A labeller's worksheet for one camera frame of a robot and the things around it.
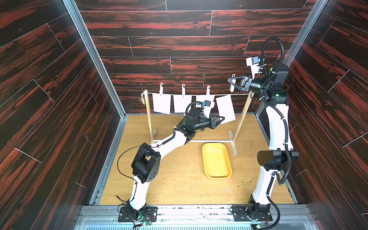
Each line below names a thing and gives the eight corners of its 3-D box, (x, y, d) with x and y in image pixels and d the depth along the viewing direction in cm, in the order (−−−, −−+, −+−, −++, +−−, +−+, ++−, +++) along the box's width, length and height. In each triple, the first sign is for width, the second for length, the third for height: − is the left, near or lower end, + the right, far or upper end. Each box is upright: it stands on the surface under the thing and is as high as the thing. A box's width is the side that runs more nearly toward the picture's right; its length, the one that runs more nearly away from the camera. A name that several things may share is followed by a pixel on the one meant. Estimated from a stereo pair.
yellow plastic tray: (204, 180, 87) (205, 177, 82) (200, 147, 102) (201, 142, 97) (231, 180, 87) (234, 177, 82) (224, 147, 102) (226, 142, 97)
